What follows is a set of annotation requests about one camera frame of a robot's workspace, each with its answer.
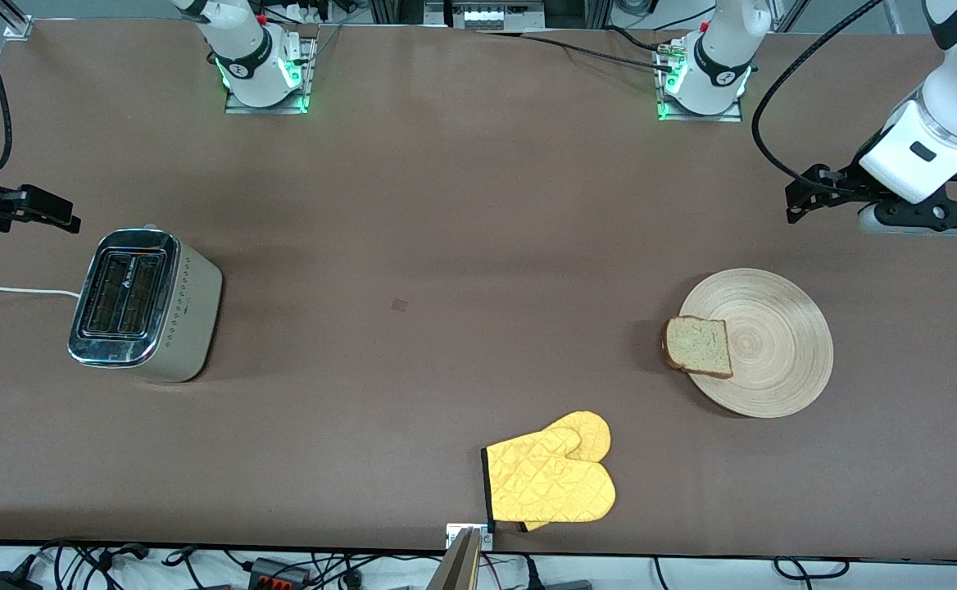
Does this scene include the round wooden plate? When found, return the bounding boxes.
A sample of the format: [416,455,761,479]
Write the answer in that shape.
[678,268,834,420]

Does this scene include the bread slice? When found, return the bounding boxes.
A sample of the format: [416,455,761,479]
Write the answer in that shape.
[662,315,734,380]

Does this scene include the silver beige two-slot toaster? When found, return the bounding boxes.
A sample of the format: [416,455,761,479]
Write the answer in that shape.
[67,224,224,384]

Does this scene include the yellow quilted oven mitt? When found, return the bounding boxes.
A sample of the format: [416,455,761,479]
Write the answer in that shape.
[519,411,612,533]

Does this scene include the white power strip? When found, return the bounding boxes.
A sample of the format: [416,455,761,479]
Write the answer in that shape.
[446,0,547,32]

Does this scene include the yellow oven mitt black cuff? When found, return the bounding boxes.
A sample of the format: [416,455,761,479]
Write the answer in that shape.
[481,426,617,525]

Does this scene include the black orange connector block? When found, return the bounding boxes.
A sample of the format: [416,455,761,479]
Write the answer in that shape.
[247,557,313,588]

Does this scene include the white toaster power cord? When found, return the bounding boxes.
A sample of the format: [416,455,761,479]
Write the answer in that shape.
[0,285,82,300]

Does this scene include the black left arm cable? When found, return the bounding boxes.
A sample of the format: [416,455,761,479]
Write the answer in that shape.
[752,0,885,196]

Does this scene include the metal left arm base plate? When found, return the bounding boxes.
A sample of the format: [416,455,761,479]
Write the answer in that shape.
[657,41,744,122]

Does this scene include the metal table corner bracket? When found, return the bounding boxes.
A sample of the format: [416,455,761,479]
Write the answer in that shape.
[3,0,34,40]

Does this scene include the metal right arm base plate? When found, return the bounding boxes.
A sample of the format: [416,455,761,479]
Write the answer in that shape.
[225,33,313,114]

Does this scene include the black cable on table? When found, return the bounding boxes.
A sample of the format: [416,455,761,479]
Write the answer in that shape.
[478,29,676,71]

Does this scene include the small metal edge bracket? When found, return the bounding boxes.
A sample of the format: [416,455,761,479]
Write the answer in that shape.
[446,523,494,551]

